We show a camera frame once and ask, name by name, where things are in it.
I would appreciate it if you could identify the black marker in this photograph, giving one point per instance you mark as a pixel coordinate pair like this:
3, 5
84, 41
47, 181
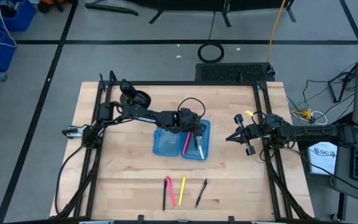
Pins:
164, 194

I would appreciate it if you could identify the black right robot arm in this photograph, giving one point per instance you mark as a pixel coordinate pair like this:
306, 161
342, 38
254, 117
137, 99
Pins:
315, 132

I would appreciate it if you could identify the black floor stand bar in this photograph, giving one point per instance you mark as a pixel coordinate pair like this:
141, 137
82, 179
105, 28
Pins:
110, 8

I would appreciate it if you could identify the pink pen with yellow cap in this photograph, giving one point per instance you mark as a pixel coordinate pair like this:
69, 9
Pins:
186, 143

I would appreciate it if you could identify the black perforated case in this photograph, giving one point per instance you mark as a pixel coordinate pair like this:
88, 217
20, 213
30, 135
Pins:
235, 72

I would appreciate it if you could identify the yellow highlighter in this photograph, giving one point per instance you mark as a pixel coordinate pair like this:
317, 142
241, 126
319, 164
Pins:
182, 190

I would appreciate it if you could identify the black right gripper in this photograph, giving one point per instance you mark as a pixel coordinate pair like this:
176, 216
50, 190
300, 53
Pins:
253, 132

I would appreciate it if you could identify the white printed paper sheet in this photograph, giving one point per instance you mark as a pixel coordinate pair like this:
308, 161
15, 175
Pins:
323, 155

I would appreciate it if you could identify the grey desk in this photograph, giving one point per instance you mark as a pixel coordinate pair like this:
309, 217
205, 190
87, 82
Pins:
343, 174

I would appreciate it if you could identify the table-level camera box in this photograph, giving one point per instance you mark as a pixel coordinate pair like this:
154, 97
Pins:
182, 221

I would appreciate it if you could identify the pink highlighter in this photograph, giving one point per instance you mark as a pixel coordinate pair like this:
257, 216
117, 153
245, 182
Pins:
170, 191

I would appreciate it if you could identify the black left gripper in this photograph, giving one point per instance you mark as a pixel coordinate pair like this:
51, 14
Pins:
188, 121

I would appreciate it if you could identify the blue black ballpoint pen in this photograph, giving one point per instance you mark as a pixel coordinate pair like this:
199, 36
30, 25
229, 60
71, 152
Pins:
201, 193

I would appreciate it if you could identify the silver aluminium bar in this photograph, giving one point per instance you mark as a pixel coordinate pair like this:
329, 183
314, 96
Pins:
96, 222
264, 222

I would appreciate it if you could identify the black partition screen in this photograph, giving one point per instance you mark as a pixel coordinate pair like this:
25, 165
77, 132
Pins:
197, 3

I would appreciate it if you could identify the blue plastic supply box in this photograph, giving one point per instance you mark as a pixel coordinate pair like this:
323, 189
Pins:
166, 143

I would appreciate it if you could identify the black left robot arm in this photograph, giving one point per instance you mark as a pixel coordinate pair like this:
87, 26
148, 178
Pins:
145, 117

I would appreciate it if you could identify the silver arm base bracket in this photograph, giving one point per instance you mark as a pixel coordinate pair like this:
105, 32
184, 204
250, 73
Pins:
73, 132

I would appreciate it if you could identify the black aluminium table frame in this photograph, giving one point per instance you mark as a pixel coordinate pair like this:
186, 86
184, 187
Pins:
182, 83

